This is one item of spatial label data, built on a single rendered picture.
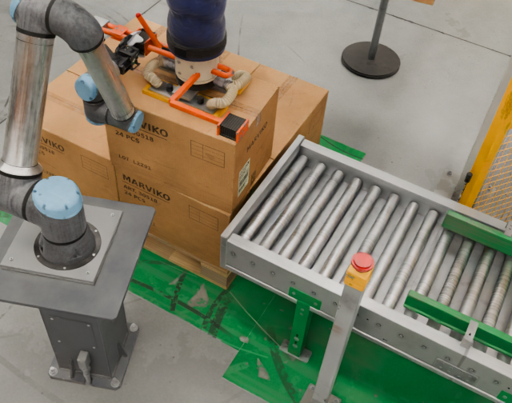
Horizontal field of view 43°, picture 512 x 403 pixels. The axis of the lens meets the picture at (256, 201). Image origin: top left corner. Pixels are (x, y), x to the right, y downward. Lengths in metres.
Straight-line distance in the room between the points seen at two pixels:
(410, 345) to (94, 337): 1.20
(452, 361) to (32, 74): 1.73
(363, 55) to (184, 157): 2.22
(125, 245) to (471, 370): 1.32
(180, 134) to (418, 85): 2.28
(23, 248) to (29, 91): 0.57
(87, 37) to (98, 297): 0.85
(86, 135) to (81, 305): 1.08
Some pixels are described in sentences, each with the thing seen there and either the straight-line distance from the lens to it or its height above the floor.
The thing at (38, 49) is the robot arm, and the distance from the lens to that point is 2.12.
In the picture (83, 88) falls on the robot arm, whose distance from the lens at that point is 2.48.
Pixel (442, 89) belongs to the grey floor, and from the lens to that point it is 4.48.
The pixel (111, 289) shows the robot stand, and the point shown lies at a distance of 2.27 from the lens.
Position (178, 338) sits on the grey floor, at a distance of 3.01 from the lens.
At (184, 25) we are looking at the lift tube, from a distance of 2.39.
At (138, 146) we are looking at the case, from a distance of 2.73.
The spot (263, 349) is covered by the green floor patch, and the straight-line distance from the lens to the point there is 2.99.
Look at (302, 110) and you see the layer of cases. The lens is 3.23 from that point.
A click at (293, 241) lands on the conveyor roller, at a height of 0.55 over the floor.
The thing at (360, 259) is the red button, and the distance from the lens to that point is 2.01.
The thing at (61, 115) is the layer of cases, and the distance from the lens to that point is 3.22.
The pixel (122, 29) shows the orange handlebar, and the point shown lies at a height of 1.10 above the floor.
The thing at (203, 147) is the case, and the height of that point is 0.87.
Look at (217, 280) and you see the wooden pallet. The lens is 3.13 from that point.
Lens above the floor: 2.61
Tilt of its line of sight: 48 degrees down
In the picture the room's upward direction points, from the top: 5 degrees clockwise
